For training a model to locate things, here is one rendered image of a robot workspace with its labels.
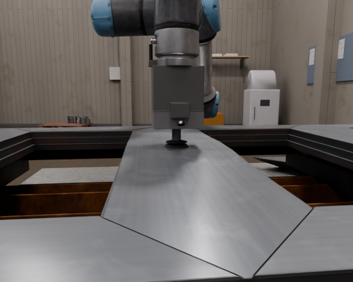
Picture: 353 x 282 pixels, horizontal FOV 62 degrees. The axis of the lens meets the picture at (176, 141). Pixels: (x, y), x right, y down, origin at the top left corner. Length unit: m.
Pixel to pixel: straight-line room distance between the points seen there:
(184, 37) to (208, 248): 0.36
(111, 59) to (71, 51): 1.17
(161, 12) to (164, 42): 0.05
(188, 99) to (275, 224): 0.30
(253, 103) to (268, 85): 0.54
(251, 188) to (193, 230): 0.12
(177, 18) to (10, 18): 9.64
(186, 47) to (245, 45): 8.43
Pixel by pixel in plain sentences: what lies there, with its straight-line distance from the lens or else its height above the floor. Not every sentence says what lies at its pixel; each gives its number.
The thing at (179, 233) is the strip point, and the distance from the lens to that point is 0.22.
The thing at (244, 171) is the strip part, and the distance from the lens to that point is 0.38.
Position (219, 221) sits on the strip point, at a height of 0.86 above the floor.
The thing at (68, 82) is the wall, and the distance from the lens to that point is 9.21.
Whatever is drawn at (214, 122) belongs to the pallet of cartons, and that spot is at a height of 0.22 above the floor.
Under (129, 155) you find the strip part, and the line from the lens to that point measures 0.45.
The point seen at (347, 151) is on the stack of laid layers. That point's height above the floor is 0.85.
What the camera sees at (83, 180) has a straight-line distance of 1.01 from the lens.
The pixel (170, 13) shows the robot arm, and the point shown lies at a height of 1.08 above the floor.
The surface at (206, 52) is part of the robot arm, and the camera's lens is 1.06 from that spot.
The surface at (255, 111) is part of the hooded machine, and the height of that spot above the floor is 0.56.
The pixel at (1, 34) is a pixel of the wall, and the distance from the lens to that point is 10.14.
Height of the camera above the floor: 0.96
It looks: 9 degrees down
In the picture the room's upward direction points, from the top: straight up
